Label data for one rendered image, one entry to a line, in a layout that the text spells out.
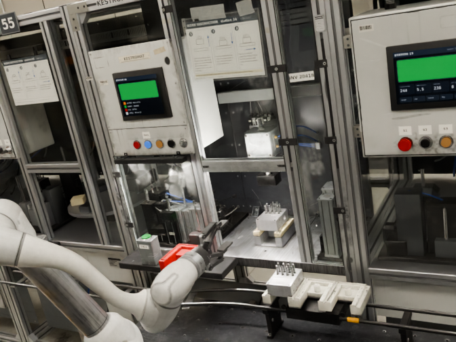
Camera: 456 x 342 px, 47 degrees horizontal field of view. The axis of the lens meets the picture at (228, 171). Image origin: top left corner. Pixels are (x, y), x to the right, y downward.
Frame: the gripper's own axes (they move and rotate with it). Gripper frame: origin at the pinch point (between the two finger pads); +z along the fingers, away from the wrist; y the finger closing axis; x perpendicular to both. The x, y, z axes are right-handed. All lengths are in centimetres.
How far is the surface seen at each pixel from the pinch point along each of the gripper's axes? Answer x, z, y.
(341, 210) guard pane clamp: -38.1, 21.0, 1.6
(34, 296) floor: 247, 87, -112
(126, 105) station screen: 46, 18, 47
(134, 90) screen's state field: 40, 18, 53
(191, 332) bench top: 24, -3, -44
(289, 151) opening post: -20.5, 22.6, 23.8
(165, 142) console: 32.6, 20.6, 29.8
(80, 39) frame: 65, 22, 76
